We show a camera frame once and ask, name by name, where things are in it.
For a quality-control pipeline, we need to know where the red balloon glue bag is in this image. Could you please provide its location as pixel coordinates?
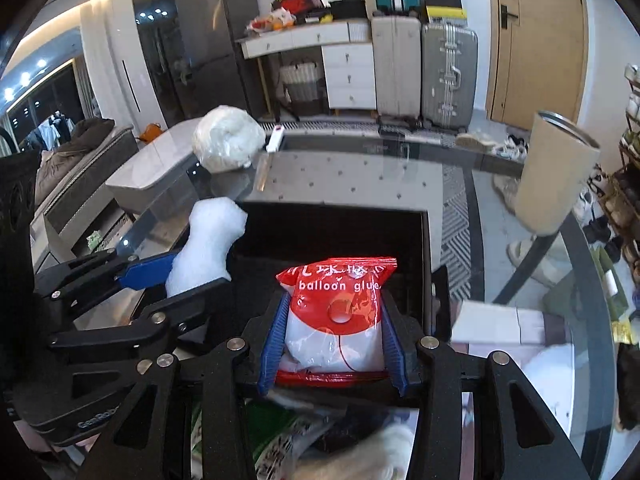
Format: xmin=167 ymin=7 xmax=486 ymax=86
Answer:
xmin=276 ymin=257 xmax=397 ymax=388

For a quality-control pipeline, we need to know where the white remote control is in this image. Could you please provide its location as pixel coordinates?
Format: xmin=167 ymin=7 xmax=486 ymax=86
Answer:
xmin=266 ymin=125 xmax=285 ymax=154

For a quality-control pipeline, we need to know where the white stuffing in plastic bag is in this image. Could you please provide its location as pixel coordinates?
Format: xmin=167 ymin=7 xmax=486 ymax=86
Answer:
xmin=192 ymin=105 xmax=266 ymax=174

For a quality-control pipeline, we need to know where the white plush bunny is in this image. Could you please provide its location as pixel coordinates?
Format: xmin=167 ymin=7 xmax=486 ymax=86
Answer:
xmin=523 ymin=344 xmax=575 ymax=436

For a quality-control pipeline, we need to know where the wicker basket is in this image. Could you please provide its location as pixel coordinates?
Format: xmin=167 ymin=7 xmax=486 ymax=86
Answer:
xmin=280 ymin=62 xmax=321 ymax=104

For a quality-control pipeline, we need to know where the white marble side table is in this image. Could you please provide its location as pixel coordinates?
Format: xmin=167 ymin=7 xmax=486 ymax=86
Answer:
xmin=105 ymin=118 xmax=201 ymax=214

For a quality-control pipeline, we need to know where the grey refrigerator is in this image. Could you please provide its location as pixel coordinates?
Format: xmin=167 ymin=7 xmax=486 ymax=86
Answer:
xmin=176 ymin=0 xmax=267 ymax=117

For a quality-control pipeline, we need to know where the grey sofa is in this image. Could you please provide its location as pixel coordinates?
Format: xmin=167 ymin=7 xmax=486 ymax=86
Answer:
xmin=29 ymin=116 xmax=140 ymax=241

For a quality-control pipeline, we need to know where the white drawer desk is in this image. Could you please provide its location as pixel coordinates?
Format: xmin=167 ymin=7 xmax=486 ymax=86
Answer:
xmin=240 ymin=18 xmax=376 ymax=110

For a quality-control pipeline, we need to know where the green medicine bag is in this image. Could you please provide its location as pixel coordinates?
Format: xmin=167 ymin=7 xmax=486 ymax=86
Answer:
xmin=245 ymin=400 xmax=346 ymax=479

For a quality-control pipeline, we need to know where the silver aluminium suitcase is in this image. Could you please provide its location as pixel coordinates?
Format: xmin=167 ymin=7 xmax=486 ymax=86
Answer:
xmin=421 ymin=23 xmax=478 ymax=132

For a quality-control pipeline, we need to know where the beige cylindrical bin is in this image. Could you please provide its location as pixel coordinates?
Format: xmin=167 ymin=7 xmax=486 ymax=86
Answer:
xmin=514 ymin=110 xmax=600 ymax=236

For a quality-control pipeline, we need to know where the wooden door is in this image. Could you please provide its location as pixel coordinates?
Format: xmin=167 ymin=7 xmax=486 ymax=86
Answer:
xmin=486 ymin=0 xmax=588 ymax=130

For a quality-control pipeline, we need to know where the beige suitcase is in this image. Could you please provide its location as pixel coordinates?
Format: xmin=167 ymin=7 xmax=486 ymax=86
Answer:
xmin=371 ymin=16 xmax=422 ymax=120

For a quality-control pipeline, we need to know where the shoe rack with shoes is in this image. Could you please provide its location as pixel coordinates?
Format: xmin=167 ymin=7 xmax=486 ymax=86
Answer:
xmin=582 ymin=64 xmax=639 ymax=285

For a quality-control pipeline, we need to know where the black cardboard box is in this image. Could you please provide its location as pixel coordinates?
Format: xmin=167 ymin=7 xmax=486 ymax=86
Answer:
xmin=219 ymin=201 xmax=436 ymax=401

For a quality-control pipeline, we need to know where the yellow black box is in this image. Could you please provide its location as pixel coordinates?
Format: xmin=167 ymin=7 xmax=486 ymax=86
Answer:
xmin=422 ymin=0 xmax=468 ymax=27

